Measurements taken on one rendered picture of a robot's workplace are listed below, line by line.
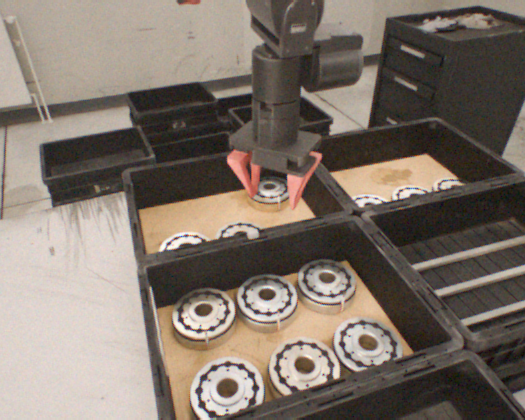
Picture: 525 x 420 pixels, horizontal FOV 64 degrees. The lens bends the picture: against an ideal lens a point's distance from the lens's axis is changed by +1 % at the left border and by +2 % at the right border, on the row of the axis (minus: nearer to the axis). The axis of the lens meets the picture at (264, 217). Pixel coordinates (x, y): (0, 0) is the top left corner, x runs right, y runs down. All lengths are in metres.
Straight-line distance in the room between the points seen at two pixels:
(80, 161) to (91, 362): 1.20
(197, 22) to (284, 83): 3.22
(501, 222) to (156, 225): 0.75
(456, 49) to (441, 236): 1.23
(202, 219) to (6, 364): 0.46
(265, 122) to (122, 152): 1.50
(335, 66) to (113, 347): 0.66
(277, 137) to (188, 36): 3.21
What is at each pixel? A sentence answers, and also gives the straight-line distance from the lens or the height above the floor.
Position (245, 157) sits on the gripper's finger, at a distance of 0.55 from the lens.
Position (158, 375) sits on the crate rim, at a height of 0.92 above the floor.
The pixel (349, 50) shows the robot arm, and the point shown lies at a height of 1.26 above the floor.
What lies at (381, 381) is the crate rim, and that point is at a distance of 0.57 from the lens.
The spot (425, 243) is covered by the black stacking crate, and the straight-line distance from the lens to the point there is 0.92.
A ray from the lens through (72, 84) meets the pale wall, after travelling 3.65.
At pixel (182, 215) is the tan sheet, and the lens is 0.95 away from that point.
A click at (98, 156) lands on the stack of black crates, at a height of 0.49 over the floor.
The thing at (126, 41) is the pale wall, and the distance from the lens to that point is 3.60.
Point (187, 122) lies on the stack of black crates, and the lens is 2.10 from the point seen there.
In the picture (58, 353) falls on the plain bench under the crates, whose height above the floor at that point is 0.70.
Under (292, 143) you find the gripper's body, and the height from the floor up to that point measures 1.16.
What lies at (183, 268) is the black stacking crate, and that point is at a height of 0.91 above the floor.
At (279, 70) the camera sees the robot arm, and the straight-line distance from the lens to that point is 0.48.
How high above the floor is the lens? 1.40
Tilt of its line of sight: 38 degrees down
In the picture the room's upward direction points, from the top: straight up
